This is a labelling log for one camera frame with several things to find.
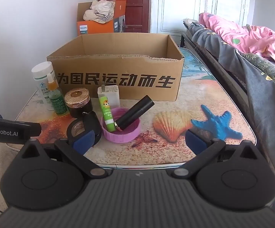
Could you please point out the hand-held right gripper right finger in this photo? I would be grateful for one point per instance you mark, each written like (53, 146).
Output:
(197, 143)

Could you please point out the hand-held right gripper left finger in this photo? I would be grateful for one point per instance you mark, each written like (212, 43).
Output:
(82, 143)

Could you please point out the black tape roll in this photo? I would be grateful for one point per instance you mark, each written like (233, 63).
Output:
(74, 128)

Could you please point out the black key fob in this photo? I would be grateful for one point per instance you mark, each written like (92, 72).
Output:
(92, 121)

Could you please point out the green lip balm tube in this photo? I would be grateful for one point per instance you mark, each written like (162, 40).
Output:
(106, 111)

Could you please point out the pink plastic lid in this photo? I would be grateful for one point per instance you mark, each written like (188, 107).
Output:
(125, 136)

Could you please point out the black jar gold lid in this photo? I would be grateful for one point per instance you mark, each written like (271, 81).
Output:
(77, 99)

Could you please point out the green dropper bottle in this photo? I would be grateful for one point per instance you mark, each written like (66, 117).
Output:
(57, 102)

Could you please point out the white charger plug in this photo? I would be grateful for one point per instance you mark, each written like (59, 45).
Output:
(112, 95)

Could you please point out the black lipstick tube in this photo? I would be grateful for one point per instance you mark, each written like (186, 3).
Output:
(132, 114)

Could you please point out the white pill bottle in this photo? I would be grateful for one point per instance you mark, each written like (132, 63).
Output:
(41, 76)

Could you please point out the brown cardboard box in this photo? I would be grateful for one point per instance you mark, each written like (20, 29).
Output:
(118, 80)

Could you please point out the grey printed quilt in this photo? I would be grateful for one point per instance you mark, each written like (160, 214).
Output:
(258, 87)

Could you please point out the orange appliance box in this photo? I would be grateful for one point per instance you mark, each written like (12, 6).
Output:
(99, 27)

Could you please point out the pink printed blanket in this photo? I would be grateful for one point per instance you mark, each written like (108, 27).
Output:
(246, 35)

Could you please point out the beige sun hat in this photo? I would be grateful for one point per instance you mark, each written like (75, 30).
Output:
(97, 13)

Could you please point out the white panelled door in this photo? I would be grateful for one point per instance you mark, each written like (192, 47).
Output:
(187, 4)

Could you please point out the dark red wooden door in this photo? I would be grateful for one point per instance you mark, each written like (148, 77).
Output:
(132, 0)

